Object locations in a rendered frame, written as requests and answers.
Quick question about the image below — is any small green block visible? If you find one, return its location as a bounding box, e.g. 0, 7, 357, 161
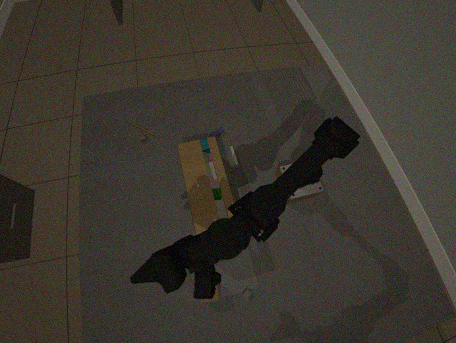
212, 188, 222, 200

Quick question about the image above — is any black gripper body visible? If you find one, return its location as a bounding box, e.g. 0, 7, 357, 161
152, 231, 220, 294

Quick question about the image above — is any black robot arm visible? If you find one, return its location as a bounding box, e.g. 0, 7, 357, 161
190, 117, 360, 299

